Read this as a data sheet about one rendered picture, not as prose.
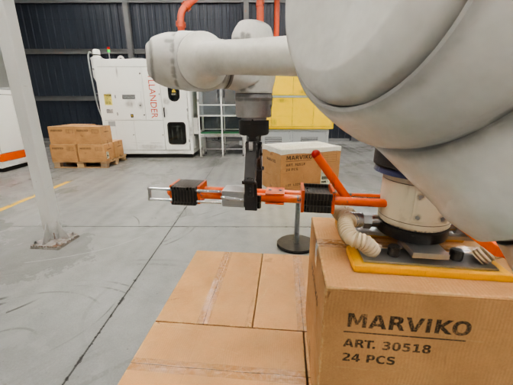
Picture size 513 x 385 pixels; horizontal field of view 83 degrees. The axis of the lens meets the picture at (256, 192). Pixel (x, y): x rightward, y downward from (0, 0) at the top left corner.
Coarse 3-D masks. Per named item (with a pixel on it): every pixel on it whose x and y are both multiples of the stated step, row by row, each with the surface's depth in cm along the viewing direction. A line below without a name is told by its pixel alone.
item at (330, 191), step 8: (304, 184) 81; (312, 184) 81; (320, 184) 80; (328, 184) 80; (304, 192) 73; (312, 192) 73; (320, 192) 75; (328, 192) 76; (304, 200) 74; (312, 200) 74; (320, 200) 73; (328, 200) 72; (304, 208) 74; (312, 208) 73; (320, 208) 73; (328, 208) 73
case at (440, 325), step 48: (336, 240) 83; (384, 240) 83; (336, 288) 62; (384, 288) 61; (432, 288) 61; (480, 288) 61; (336, 336) 65; (384, 336) 64; (432, 336) 63; (480, 336) 61; (336, 384) 69; (384, 384) 68; (432, 384) 66; (480, 384) 65
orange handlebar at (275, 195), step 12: (168, 192) 79; (204, 192) 77; (264, 192) 80; (276, 192) 76; (288, 192) 79; (300, 192) 79; (336, 192) 78; (348, 192) 78; (276, 204) 76; (336, 204) 74; (348, 204) 74; (360, 204) 74; (372, 204) 73; (384, 204) 73; (492, 252) 51
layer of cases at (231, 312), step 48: (192, 288) 139; (240, 288) 139; (288, 288) 139; (192, 336) 111; (240, 336) 111; (288, 336) 111; (144, 384) 92; (192, 384) 92; (240, 384) 92; (288, 384) 92
